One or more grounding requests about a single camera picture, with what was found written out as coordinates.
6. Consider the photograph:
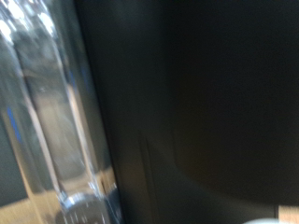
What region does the black Keurig coffee machine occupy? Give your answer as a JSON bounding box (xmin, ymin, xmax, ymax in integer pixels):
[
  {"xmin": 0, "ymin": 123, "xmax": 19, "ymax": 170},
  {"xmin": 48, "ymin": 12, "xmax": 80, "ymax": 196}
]
[{"xmin": 0, "ymin": 0, "xmax": 299, "ymax": 224}]

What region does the white mug with green tape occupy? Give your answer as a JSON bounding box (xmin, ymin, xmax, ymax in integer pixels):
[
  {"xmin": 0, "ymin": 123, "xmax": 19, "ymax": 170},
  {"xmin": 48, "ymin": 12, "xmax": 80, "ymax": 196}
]
[{"xmin": 242, "ymin": 218, "xmax": 278, "ymax": 224}]

